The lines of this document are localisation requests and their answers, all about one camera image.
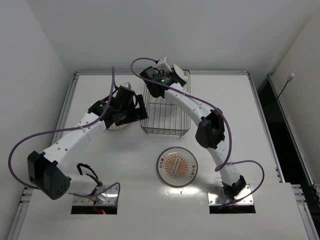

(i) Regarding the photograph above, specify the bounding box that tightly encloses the flower pattern plate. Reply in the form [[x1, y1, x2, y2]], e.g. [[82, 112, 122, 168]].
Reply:
[[107, 123, 131, 132], [173, 63, 187, 81]]

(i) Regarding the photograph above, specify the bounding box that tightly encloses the orange sunburst plate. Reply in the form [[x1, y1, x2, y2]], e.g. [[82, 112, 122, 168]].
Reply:
[[156, 146, 198, 188]]

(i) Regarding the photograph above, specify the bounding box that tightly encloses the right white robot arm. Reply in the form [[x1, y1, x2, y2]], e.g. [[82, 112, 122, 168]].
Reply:
[[138, 66, 246, 200]]

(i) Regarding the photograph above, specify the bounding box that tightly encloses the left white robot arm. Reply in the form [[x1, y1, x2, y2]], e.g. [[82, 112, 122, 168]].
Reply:
[[27, 83, 148, 200]]

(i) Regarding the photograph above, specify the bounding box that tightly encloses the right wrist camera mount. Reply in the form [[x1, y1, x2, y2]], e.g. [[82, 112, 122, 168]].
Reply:
[[156, 55, 172, 73]]

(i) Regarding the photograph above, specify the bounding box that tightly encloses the grey wire dish rack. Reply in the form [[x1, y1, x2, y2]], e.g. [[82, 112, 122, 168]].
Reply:
[[139, 69, 191, 137]]

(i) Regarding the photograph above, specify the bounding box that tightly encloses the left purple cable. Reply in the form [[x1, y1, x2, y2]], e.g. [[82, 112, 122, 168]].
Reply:
[[7, 65, 121, 198]]

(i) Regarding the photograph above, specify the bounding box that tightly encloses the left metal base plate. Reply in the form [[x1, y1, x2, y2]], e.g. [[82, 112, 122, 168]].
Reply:
[[72, 183, 121, 207]]

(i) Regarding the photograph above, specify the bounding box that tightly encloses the metal base plate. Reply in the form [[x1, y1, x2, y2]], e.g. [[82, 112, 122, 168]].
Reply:
[[207, 184, 254, 207], [72, 183, 121, 207]]

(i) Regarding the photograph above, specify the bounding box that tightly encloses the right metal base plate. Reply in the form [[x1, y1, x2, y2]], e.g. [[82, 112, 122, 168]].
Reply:
[[207, 184, 254, 207]]

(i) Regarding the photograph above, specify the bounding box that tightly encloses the black usb cable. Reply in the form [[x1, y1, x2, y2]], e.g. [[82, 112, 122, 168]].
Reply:
[[276, 73, 295, 101]]

